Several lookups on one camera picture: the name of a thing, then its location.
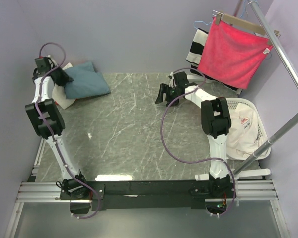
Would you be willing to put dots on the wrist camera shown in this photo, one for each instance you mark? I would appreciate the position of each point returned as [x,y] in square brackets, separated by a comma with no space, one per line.
[172,83]
[49,59]

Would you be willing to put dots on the blue wire hanger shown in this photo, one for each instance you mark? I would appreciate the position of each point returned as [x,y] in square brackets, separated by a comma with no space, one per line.
[201,24]

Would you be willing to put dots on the black base beam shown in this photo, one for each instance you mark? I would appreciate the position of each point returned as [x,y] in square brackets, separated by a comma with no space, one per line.
[153,194]

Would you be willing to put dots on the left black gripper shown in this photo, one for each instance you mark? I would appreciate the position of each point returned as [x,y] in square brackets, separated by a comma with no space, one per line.
[66,79]

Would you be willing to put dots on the white laundry basket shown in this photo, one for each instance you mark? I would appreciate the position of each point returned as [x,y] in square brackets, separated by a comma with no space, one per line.
[262,136]

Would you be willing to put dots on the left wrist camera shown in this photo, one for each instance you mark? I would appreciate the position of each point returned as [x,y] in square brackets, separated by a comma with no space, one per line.
[49,59]

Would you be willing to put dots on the aluminium rail frame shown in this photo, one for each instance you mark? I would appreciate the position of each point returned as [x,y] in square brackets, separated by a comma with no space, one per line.
[244,190]

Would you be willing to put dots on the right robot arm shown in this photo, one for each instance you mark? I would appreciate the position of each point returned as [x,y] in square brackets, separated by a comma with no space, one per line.
[215,121]

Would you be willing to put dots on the red towel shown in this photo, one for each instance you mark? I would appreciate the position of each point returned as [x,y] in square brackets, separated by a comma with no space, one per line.
[232,56]

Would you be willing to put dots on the blue t shirt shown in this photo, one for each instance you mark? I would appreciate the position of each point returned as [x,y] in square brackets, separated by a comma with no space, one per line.
[86,82]

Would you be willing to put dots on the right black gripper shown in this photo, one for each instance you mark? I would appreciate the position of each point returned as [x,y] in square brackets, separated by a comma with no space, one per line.
[164,88]

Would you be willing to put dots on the cream folded t shirt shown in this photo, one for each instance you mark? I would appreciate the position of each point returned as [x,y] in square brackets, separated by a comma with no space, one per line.
[58,95]

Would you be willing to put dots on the black white striped cloth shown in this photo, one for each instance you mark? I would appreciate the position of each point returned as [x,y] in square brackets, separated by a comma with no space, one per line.
[195,53]

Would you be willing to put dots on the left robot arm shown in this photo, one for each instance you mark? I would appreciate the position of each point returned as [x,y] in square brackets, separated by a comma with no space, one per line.
[49,124]

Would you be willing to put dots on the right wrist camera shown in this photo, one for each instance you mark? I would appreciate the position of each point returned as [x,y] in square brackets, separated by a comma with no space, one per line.
[172,83]

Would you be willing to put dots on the white t shirt in basket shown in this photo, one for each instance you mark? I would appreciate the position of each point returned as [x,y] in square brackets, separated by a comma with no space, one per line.
[242,137]

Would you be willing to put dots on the wooden clip hanger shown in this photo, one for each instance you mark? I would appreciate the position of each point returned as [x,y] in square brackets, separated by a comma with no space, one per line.
[242,23]

